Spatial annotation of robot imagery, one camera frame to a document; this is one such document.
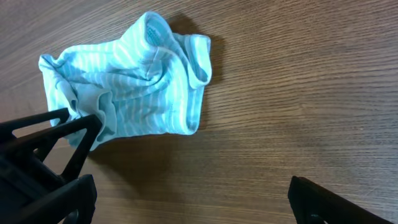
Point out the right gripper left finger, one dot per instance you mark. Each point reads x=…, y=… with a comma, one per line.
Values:
x=72, y=203

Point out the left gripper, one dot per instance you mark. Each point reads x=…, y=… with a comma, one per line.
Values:
x=25, y=178

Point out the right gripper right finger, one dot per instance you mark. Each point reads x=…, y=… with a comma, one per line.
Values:
x=312, y=203

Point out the light blue striped baby pants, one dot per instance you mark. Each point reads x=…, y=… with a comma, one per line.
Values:
x=149, y=81

